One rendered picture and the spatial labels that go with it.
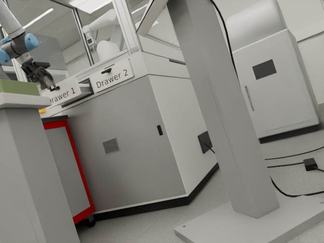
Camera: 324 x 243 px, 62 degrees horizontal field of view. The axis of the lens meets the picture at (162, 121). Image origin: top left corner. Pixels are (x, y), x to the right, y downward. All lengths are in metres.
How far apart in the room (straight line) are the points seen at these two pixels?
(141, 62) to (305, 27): 3.23
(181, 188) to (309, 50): 3.34
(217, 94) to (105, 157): 0.98
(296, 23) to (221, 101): 3.57
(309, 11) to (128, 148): 3.54
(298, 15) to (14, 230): 4.25
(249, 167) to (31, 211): 0.81
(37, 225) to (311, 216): 0.95
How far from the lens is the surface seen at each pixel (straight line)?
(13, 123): 1.10
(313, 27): 4.49
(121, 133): 1.70
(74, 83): 1.71
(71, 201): 1.80
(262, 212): 1.16
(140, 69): 1.61
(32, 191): 1.08
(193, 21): 1.12
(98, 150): 1.82
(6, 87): 1.12
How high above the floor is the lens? 0.48
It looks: 1 degrees up
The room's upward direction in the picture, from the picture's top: 18 degrees counter-clockwise
